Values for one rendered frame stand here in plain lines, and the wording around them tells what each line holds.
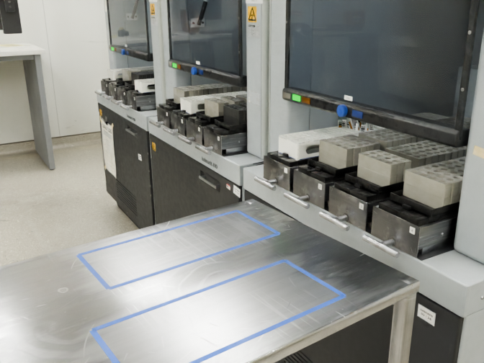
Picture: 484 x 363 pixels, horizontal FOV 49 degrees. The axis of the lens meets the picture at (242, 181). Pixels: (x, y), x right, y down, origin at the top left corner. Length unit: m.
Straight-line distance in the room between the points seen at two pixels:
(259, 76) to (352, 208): 0.61
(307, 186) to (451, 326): 0.50
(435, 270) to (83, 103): 4.10
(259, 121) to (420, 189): 0.69
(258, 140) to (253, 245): 0.81
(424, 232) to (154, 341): 0.62
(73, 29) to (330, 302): 4.22
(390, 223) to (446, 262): 0.13
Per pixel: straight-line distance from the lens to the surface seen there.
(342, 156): 1.38
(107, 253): 0.97
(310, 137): 1.53
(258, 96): 1.70
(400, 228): 1.16
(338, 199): 1.29
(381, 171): 1.28
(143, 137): 2.52
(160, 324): 0.77
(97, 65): 4.88
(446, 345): 1.17
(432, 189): 1.18
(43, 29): 4.77
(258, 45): 1.68
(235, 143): 1.81
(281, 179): 1.48
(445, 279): 1.11
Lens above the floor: 1.25
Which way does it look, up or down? 19 degrees down
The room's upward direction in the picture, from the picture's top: 1 degrees counter-clockwise
